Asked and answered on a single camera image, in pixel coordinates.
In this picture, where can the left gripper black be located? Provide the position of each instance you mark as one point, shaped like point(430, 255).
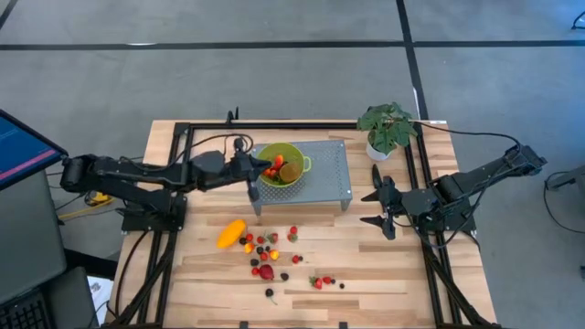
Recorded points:
point(240, 166)

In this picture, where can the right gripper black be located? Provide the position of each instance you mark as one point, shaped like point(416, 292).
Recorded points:
point(397, 203)

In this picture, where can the small yellow-orange peach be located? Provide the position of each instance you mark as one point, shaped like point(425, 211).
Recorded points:
point(278, 160)
point(248, 248)
point(273, 255)

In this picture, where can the green plastic colander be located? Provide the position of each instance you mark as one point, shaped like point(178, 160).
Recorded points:
point(297, 153)

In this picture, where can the dark red pomegranate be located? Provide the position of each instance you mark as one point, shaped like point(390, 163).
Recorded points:
point(266, 272)

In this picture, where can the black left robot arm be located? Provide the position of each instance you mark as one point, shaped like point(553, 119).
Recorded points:
point(137, 176)

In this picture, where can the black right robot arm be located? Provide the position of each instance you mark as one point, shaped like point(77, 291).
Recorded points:
point(480, 173)

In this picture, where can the grey perforated metal shelf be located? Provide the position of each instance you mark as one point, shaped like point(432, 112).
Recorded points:
point(329, 183)

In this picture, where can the green plant in white pot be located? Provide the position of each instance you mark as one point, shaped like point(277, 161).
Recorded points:
point(386, 130)

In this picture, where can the red raspberry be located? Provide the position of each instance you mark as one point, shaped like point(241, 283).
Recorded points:
point(295, 259)
point(326, 279)

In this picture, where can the large red strawberry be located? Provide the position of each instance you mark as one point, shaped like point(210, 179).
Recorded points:
point(316, 283)

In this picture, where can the blackberry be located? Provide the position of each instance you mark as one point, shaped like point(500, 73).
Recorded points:
point(284, 276)

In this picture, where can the grey furniture leg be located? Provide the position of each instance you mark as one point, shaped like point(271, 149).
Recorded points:
point(573, 177)

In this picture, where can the white paper sheet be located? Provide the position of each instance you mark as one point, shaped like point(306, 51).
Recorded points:
point(99, 292)

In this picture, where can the computer monitor blue screen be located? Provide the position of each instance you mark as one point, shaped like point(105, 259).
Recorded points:
point(23, 151)

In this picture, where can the black keyboard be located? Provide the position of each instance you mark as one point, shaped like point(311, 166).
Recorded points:
point(23, 317)

